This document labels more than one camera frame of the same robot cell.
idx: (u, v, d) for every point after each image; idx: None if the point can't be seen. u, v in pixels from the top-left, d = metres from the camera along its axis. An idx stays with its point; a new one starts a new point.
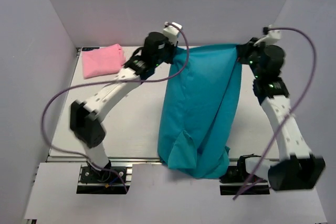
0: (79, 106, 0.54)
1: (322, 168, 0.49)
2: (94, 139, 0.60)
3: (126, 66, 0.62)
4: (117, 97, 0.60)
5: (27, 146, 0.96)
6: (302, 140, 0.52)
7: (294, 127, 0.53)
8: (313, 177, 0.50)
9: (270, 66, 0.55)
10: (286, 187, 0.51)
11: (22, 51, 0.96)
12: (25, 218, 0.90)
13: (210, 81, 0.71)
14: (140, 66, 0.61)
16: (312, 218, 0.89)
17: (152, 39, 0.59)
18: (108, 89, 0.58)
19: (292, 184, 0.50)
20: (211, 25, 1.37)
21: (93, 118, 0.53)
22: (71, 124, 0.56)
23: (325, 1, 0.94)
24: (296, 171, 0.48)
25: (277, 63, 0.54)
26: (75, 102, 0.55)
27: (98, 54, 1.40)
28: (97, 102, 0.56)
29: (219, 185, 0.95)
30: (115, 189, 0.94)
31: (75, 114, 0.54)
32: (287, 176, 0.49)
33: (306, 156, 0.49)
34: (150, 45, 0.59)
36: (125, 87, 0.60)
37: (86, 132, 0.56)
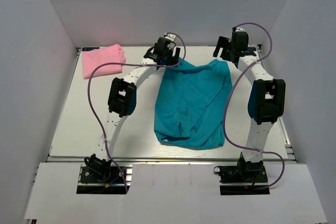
0: (120, 80, 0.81)
1: (283, 85, 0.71)
2: (129, 109, 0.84)
3: (146, 56, 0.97)
4: (143, 76, 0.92)
5: (28, 146, 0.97)
6: (266, 75, 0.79)
7: (260, 67, 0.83)
8: (280, 95, 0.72)
9: (238, 40, 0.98)
10: (262, 107, 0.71)
11: (21, 51, 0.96)
12: (25, 218, 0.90)
13: (199, 76, 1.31)
14: (155, 57, 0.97)
16: (312, 219, 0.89)
17: (163, 40, 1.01)
18: (138, 70, 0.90)
19: (264, 105, 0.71)
20: (211, 25, 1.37)
21: (132, 88, 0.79)
22: (114, 95, 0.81)
23: (325, 1, 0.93)
24: (264, 88, 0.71)
25: (241, 37, 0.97)
26: (116, 77, 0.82)
27: (98, 54, 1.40)
28: (133, 78, 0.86)
29: (219, 186, 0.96)
30: (115, 189, 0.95)
31: (117, 85, 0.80)
32: (259, 94, 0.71)
33: (270, 81, 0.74)
34: (163, 43, 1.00)
36: (148, 71, 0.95)
37: (126, 100, 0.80)
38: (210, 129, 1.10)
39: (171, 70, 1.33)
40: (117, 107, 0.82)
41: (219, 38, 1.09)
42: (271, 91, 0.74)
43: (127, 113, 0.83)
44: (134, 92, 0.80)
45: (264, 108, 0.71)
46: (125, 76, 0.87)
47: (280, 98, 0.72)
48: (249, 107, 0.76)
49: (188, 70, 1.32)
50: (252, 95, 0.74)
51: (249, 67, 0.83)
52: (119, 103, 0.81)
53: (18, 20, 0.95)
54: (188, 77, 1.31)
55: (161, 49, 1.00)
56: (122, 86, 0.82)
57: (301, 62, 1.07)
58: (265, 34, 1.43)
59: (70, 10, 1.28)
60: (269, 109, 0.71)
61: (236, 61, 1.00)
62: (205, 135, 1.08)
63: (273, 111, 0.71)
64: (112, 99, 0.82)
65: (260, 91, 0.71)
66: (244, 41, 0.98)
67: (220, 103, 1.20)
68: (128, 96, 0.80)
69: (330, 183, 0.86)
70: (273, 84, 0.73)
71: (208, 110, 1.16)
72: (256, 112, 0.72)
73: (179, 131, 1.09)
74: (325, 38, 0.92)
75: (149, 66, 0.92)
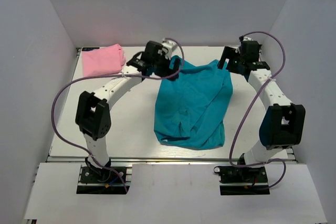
0: (90, 94, 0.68)
1: (303, 114, 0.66)
2: (101, 132, 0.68)
3: (128, 63, 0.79)
4: (122, 90, 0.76)
5: (28, 146, 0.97)
6: (283, 96, 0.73)
7: (276, 87, 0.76)
8: (297, 124, 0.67)
9: (248, 50, 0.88)
10: (276, 135, 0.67)
11: (21, 51, 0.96)
12: (25, 218, 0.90)
13: (199, 76, 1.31)
14: (141, 64, 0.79)
16: (313, 219, 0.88)
17: (153, 44, 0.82)
18: (115, 82, 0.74)
19: (279, 134, 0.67)
20: (211, 25, 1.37)
21: (103, 106, 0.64)
22: (82, 114, 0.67)
23: (325, 0, 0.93)
24: (280, 115, 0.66)
25: (251, 46, 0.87)
26: (86, 92, 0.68)
27: (98, 54, 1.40)
28: (107, 93, 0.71)
29: (219, 186, 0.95)
30: (115, 189, 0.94)
31: (85, 102, 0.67)
32: (274, 121, 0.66)
33: (287, 105, 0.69)
34: (152, 48, 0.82)
36: (130, 82, 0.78)
37: (95, 121, 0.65)
38: (210, 129, 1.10)
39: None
40: (86, 129, 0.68)
41: (225, 48, 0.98)
42: (287, 116, 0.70)
43: (97, 136, 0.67)
44: (105, 110, 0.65)
45: (278, 137, 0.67)
46: (98, 89, 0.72)
47: (297, 127, 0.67)
48: (261, 131, 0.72)
49: (188, 71, 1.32)
50: (266, 121, 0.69)
51: (263, 87, 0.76)
52: (88, 124, 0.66)
53: (18, 20, 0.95)
54: (188, 77, 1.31)
55: (150, 55, 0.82)
56: (93, 102, 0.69)
57: (302, 62, 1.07)
58: (265, 34, 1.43)
59: (70, 10, 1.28)
60: (283, 139, 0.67)
61: (247, 74, 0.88)
62: (205, 135, 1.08)
63: (289, 140, 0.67)
64: (80, 118, 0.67)
65: (275, 118, 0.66)
66: (255, 51, 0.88)
67: (219, 103, 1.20)
68: (97, 115, 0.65)
69: (330, 183, 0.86)
70: (291, 110, 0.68)
71: (208, 110, 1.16)
72: (270, 140, 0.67)
73: (179, 132, 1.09)
74: (325, 38, 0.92)
75: (129, 77, 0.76)
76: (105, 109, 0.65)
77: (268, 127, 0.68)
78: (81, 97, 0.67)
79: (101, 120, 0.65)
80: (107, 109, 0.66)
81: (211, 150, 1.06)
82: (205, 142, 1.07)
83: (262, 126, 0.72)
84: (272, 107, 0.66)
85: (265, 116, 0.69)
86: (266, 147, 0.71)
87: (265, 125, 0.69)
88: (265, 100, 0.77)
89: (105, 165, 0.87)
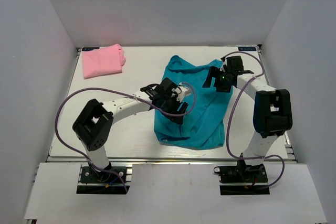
0: (98, 104, 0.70)
1: (287, 95, 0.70)
2: (94, 145, 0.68)
3: (142, 89, 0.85)
4: (130, 109, 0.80)
5: (28, 146, 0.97)
6: (268, 86, 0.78)
7: (261, 82, 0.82)
8: (285, 107, 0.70)
9: (233, 63, 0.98)
10: (269, 120, 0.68)
11: (22, 51, 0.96)
12: (25, 218, 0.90)
13: (198, 76, 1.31)
14: (154, 94, 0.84)
16: (313, 219, 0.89)
17: (169, 81, 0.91)
18: (126, 100, 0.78)
19: (271, 118, 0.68)
20: (211, 25, 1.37)
21: (106, 118, 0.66)
22: (84, 119, 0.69)
23: (325, 0, 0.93)
24: (268, 100, 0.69)
25: (235, 60, 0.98)
26: (95, 100, 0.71)
27: (98, 54, 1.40)
28: (115, 107, 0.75)
29: (219, 185, 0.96)
30: (115, 189, 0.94)
31: (91, 109, 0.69)
32: (263, 106, 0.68)
33: (273, 92, 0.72)
34: (167, 84, 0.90)
36: (139, 105, 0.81)
37: (93, 131, 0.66)
38: (210, 129, 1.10)
39: (171, 70, 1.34)
40: (82, 136, 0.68)
41: (210, 68, 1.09)
42: (275, 103, 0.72)
43: (89, 147, 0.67)
44: (106, 124, 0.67)
45: (271, 122, 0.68)
46: (108, 102, 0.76)
47: (285, 109, 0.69)
48: (254, 121, 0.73)
49: (188, 71, 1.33)
50: (255, 108, 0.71)
51: (249, 82, 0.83)
52: (85, 131, 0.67)
53: (18, 20, 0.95)
54: (188, 77, 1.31)
55: (164, 89, 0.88)
56: (98, 112, 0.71)
57: (301, 62, 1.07)
58: (265, 34, 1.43)
59: (71, 10, 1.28)
60: (276, 123, 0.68)
61: (234, 83, 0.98)
62: (205, 135, 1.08)
63: (282, 124, 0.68)
64: (79, 124, 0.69)
65: (263, 102, 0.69)
66: (240, 63, 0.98)
67: (219, 103, 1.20)
68: (98, 126, 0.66)
69: (330, 183, 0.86)
70: (277, 95, 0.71)
71: (208, 110, 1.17)
72: (264, 126, 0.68)
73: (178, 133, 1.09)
74: (325, 38, 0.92)
75: (141, 101, 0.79)
76: (108, 122, 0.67)
77: (259, 114, 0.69)
78: (89, 104, 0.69)
79: (100, 132, 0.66)
80: (109, 123, 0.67)
81: (211, 151, 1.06)
82: (205, 142, 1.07)
83: (253, 115, 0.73)
84: (259, 93, 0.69)
85: (254, 104, 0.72)
86: (262, 135, 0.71)
87: (255, 114, 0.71)
88: (253, 93, 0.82)
89: (103, 169, 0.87)
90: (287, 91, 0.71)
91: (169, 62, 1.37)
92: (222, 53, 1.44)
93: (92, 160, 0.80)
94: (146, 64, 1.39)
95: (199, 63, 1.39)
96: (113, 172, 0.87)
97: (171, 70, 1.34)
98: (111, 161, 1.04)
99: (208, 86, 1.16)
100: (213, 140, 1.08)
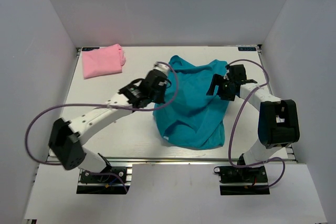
0: (61, 124, 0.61)
1: (293, 107, 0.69)
2: (70, 164, 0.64)
3: (121, 92, 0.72)
4: (104, 121, 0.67)
5: (28, 147, 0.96)
6: (272, 96, 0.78)
7: (265, 92, 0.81)
8: (292, 119, 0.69)
9: (236, 71, 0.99)
10: (274, 131, 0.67)
11: (21, 51, 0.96)
12: (25, 218, 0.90)
13: (197, 76, 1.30)
14: (134, 94, 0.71)
16: (313, 219, 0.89)
17: (155, 74, 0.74)
18: (97, 113, 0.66)
19: (277, 129, 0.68)
20: (211, 25, 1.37)
21: (72, 143, 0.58)
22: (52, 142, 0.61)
23: (325, 0, 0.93)
24: (273, 110, 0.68)
25: (238, 68, 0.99)
26: (59, 120, 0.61)
27: (98, 54, 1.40)
28: (84, 124, 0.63)
29: (219, 186, 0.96)
30: (114, 189, 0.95)
31: (56, 132, 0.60)
32: (270, 117, 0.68)
33: (278, 102, 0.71)
34: (153, 79, 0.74)
36: (117, 113, 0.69)
37: (64, 156, 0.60)
38: (210, 129, 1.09)
39: None
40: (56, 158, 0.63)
41: (213, 75, 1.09)
42: (281, 114, 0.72)
43: (65, 168, 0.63)
44: (74, 148, 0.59)
45: (276, 133, 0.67)
46: (77, 117, 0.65)
47: (292, 120, 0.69)
48: (259, 131, 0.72)
49: (188, 71, 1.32)
50: (261, 119, 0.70)
51: (252, 92, 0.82)
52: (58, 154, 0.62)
53: (18, 20, 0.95)
54: (188, 77, 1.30)
55: (149, 86, 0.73)
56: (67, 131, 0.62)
57: (302, 62, 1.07)
58: (265, 34, 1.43)
59: (70, 10, 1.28)
60: (282, 135, 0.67)
61: (238, 92, 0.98)
62: (205, 135, 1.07)
63: (288, 136, 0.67)
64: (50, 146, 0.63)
65: (269, 113, 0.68)
66: (242, 72, 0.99)
67: (219, 103, 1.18)
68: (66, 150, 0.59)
69: (331, 183, 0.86)
70: (282, 106, 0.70)
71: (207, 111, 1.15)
72: (270, 137, 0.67)
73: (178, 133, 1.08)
74: (326, 38, 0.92)
75: (115, 109, 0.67)
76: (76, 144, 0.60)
77: (264, 125, 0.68)
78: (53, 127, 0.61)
79: (71, 155, 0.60)
80: (78, 146, 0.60)
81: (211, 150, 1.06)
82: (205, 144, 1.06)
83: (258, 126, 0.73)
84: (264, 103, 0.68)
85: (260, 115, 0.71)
86: (266, 145, 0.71)
87: (261, 125, 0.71)
88: (256, 103, 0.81)
89: (100, 172, 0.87)
90: (294, 101, 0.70)
91: (169, 62, 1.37)
92: (222, 53, 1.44)
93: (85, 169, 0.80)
94: (146, 64, 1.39)
95: (199, 63, 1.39)
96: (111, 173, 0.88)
97: (170, 69, 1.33)
98: (111, 161, 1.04)
99: (210, 95, 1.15)
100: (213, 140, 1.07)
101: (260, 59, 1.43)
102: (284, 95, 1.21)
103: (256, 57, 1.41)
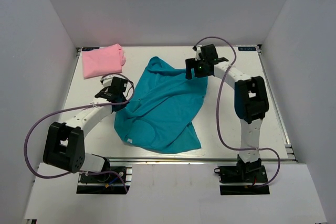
0: (59, 126, 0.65)
1: (262, 81, 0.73)
2: (75, 165, 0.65)
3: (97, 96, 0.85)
4: (94, 118, 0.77)
5: (28, 147, 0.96)
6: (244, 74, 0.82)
7: (237, 70, 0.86)
8: (262, 92, 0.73)
9: (208, 52, 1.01)
10: (249, 106, 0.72)
11: (22, 51, 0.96)
12: (25, 218, 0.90)
13: (174, 78, 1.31)
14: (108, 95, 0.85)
16: (313, 219, 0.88)
17: (118, 79, 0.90)
18: (87, 112, 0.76)
19: (251, 104, 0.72)
20: (211, 24, 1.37)
21: (77, 134, 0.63)
22: (52, 148, 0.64)
23: (325, 0, 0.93)
24: (246, 88, 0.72)
25: (209, 49, 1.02)
26: (54, 124, 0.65)
27: (98, 54, 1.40)
28: (80, 120, 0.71)
29: (219, 185, 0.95)
30: (115, 189, 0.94)
31: (56, 131, 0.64)
32: (243, 94, 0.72)
33: (249, 80, 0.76)
34: (117, 82, 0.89)
36: (102, 110, 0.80)
37: (69, 153, 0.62)
38: (175, 132, 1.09)
39: (150, 70, 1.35)
40: (58, 164, 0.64)
41: (186, 61, 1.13)
42: (252, 89, 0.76)
43: (71, 170, 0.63)
44: (79, 139, 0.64)
45: (251, 107, 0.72)
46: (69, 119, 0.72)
47: (262, 95, 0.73)
48: (237, 108, 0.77)
49: (167, 73, 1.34)
50: (237, 97, 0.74)
51: (226, 72, 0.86)
52: (59, 159, 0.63)
53: (19, 20, 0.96)
54: (167, 79, 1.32)
55: (117, 87, 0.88)
56: (64, 134, 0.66)
57: (301, 62, 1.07)
58: (266, 34, 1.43)
59: (70, 10, 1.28)
60: (255, 107, 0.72)
61: (212, 71, 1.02)
62: (169, 138, 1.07)
63: (260, 107, 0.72)
64: (49, 153, 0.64)
65: (243, 91, 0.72)
66: (214, 51, 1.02)
67: (192, 107, 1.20)
68: (71, 146, 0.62)
69: (331, 183, 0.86)
70: (253, 82, 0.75)
71: (179, 115, 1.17)
72: (244, 112, 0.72)
73: (141, 135, 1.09)
74: (326, 38, 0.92)
75: (101, 105, 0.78)
76: (80, 137, 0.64)
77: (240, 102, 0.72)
78: (51, 131, 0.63)
79: (76, 149, 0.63)
80: (81, 138, 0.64)
81: (177, 152, 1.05)
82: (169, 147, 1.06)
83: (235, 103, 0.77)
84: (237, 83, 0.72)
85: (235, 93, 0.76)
86: (247, 121, 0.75)
87: (237, 101, 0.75)
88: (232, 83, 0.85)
89: (100, 171, 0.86)
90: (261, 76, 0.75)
91: (149, 62, 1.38)
92: (222, 52, 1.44)
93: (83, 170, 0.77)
94: (146, 64, 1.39)
95: None
96: (111, 172, 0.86)
97: (149, 70, 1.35)
98: (110, 160, 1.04)
99: (190, 78, 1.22)
100: (178, 144, 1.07)
101: (260, 59, 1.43)
102: (284, 95, 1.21)
103: (255, 57, 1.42)
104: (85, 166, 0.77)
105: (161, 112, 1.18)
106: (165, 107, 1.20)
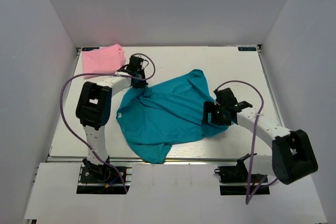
0: (92, 84, 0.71)
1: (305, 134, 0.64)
2: (104, 119, 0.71)
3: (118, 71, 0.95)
4: (117, 86, 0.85)
5: (28, 147, 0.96)
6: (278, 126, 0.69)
7: (267, 120, 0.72)
8: (307, 150, 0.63)
9: (224, 95, 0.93)
10: (293, 168, 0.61)
11: (22, 51, 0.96)
12: (25, 218, 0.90)
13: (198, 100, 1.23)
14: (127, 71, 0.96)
16: (313, 219, 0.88)
17: (136, 57, 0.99)
18: (113, 78, 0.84)
19: (295, 165, 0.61)
20: (211, 25, 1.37)
21: (107, 90, 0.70)
22: (84, 102, 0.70)
23: (325, 1, 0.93)
24: (287, 146, 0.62)
25: (226, 92, 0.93)
26: (88, 82, 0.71)
27: (98, 54, 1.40)
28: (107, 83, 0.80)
29: (219, 186, 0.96)
30: (115, 189, 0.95)
31: (89, 89, 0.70)
32: (286, 155, 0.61)
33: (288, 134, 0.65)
34: (136, 61, 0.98)
36: (123, 81, 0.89)
37: (100, 106, 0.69)
38: (149, 140, 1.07)
39: (189, 81, 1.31)
40: (88, 116, 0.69)
41: (205, 103, 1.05)
42: (292, 145, 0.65)
43: (101, 122, 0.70)
44: (109, 95, 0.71)
45: (296, 169, 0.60)
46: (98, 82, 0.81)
47: (307, 152, 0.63)
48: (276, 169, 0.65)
49: (198, 91, 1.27)
50: (277, 157, 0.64)
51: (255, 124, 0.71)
52: (90, 112, 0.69)
53: (18, 20, 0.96)
54: (193, 95, 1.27)
55: (134, 66, 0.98)
56: (94, 92, 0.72)
57: (301, 63, 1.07)
58: (266, 34, 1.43)
59: (71, 10, 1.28)
60: (302, 168, 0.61)
61: (233, 117, 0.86)
62: (142, 139, 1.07)
63: (307, 169, 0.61)
64: (80, 108, 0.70)
65: (285, 150, 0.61)
66: (231, 95, 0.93)
67: (186, 133, 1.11)
68: (103, 99, 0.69)
69: (331, 183, 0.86)
70: (293, 137, 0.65)
71: (167, 127, 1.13)
72: (290, 176, 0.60)
73: (126, 122, 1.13)
74: (326, 38, 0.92)
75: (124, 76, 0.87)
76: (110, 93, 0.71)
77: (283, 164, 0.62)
78: (84, 88, 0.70)
79: (106, 103, 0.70)
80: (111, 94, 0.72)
81: (140, 155, 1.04)
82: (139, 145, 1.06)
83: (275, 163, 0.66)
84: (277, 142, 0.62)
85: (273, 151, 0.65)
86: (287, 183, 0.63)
87: (275, 160, 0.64)
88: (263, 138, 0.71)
89: (105, 160, 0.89)
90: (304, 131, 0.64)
91: (192, 71, 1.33)
92: (222, 53, 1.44)
93: (95, 150, 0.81)
94: (189, 72, 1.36)
95: (199, 63, 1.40)
96: (112, 165, 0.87)
97: (180, 77, 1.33)
98: (111, 160, 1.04)
99: (206, 123, 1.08)
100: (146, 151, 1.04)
101: (260, 59, 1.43)
102: (284, 95, 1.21)
103: (255, 57, 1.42)
104: (98, 143, 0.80)
105: (160, 115, 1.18)
106: (166, 116, 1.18)
